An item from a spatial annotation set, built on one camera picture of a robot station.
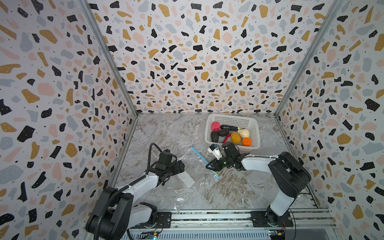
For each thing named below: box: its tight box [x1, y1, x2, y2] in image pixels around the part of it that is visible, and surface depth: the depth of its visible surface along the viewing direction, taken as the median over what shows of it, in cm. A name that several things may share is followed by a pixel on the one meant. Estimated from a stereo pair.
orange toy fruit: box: [242, 137, 252, 147], surface depth 102 cm
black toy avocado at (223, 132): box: [218, 128, 230, 137], surface depth 106 cm
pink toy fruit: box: [211, 121, 221, 132], surface depth 111 cm
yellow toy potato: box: [230, 131, 242, 144], surface depth 105 cm
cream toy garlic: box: [237, 128, 250, 138], surface depth 105 cm
